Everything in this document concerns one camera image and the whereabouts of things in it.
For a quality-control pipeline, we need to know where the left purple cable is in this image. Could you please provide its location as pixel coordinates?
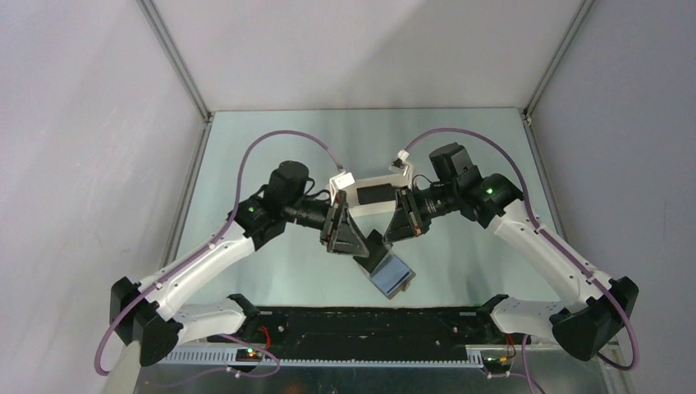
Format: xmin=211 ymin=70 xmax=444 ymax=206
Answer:
xmin=94 ymin=130 xmax=344 ymax=378

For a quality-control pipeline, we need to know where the white slotted cable duct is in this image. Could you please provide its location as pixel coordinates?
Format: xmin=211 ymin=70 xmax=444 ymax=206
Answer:
xmin=158 ymin=346 xmax=483 ymax=368

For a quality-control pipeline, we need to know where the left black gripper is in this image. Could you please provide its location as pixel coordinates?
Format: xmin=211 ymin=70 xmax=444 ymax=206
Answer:
xmin=283 ymin=190 xmax=369 ymax=256

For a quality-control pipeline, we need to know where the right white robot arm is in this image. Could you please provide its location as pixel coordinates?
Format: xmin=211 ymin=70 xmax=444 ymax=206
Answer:
xmin=383 ymin=143 xmax=639 ymax=361

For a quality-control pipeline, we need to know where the left aluminium frame post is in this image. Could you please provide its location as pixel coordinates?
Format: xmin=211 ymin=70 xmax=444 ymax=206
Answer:
xmin=136 ymin=0 xmax=212 ymax=122

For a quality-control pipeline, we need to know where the black credit card stack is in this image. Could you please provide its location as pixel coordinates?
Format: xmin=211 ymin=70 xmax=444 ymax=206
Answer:
xmin=356 ymin=183 xmax=395 ymax=205

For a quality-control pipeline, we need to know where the left small circuit board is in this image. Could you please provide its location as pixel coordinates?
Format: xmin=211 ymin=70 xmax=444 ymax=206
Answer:
xmin=235 ymin=348 xmax=264 ymax=363

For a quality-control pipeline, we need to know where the aluminium frame post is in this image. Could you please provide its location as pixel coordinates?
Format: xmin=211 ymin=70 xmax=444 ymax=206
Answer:
xmin=522 ymin=0 xmax=597 ymax=125
xmin=136 ymin=0 xmax=212 ymax=122

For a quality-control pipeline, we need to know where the right aluminium frame post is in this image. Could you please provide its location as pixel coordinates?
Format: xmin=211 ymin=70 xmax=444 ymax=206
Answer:
xmin=522 ymin=0 xmax=597 ymax=125

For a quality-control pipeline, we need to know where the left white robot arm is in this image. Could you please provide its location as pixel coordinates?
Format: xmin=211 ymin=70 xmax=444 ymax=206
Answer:
xmin=110 ymin=161 xmax=369 ymax=367

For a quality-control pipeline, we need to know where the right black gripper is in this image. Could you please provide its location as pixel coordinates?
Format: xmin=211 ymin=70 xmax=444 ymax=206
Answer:
xmin=382 ymin=182 xmax=459 ymax=245

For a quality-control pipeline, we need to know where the right small circuit board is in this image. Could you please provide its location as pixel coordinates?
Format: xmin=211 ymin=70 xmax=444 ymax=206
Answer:
xmin=483 ymin=356 xmax=515 ymax=369

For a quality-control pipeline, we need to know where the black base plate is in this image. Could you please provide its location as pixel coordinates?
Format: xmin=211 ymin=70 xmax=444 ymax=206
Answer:
xmin=234 ymin=306 xmax=508 ymax=361

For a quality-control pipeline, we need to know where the silver metal card holder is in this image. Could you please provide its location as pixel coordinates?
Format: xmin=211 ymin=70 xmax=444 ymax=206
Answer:
xmin=361 ymin=250 xmax=416 ymax=300

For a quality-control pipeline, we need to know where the small circuit board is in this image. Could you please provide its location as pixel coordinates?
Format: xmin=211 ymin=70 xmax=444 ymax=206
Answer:
xmin=483 ymin=356 xmax=515 ymax=369
xmin=235 ymin=348 xmax=264 ymax=363

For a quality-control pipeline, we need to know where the white plastic tray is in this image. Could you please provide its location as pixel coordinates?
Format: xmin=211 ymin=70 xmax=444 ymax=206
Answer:
xmin=327 ymin=172 xmax=413 ymax=218

